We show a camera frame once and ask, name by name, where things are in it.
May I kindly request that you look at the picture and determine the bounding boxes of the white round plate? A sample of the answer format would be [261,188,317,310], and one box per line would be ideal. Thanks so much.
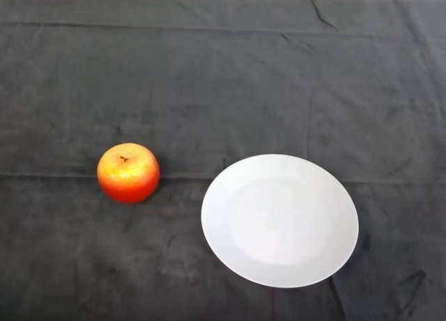
[201,153,360,289]

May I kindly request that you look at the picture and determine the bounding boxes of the red yellow apple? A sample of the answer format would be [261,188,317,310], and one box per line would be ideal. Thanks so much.
[97,142,161,204]

